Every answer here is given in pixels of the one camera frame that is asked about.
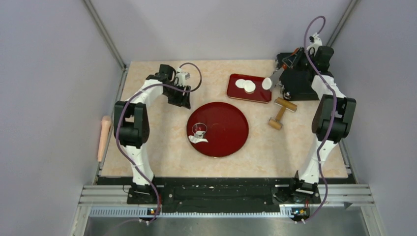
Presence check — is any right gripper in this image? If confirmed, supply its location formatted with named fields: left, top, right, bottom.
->
left=282, top=47, right=315, bottom=72

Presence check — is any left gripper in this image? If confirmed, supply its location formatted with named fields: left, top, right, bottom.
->
left=163, top=83, right=190, bottom=109

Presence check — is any cut round white wrapper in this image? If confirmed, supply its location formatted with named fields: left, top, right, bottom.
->
left=262, top=77, right=272, bottom=90

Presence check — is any metal ring cutter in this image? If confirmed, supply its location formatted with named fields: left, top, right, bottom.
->
left=191, top=122, right=208, bottom=138

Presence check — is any round red tray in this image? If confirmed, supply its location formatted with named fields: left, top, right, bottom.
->
left=186, top=102, right=249, bottom=157

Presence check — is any wooden roller tool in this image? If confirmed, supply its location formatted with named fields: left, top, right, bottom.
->
left=268, top=97, right=298, bottom=130

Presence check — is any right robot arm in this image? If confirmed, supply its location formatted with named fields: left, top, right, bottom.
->
left=276, top=46, right=357, bottom=204

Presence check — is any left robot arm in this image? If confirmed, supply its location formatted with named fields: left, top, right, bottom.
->
left=114, top=64, right=192, bottom=203

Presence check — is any white dough scrap strip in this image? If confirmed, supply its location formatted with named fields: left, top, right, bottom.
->
left=188, top=130, right=208, bottom=144

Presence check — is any black case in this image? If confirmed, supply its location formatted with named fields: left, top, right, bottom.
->
left=279, top=69, right=319, bottom=101

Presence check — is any left white wrapper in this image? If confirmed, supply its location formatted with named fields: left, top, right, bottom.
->
left=235, top=79, right=246, bottom=89

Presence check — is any rectangular red tray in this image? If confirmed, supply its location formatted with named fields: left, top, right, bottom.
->
left=226, top=74, right=272, bottom=103

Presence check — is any beige wooden rolling pin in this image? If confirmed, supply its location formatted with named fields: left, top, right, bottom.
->
left=97, top=116, right=112, bottom=162

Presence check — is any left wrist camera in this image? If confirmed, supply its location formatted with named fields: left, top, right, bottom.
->
left=175, top=67, right=190, bottom=87

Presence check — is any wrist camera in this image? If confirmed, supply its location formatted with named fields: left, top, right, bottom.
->
left=175, top=67, right=190, bottom=87
left=307, top=33, right=323, bottom=50

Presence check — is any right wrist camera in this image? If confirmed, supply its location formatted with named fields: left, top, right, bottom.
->
left=307, top=33, right=323, bottom=50

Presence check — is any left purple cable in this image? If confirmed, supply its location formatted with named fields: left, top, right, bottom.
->
left=115, top=62, right=203, bottom=225

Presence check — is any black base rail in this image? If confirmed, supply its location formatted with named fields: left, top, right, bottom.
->
left=94, top=176, right=356, bottom=214

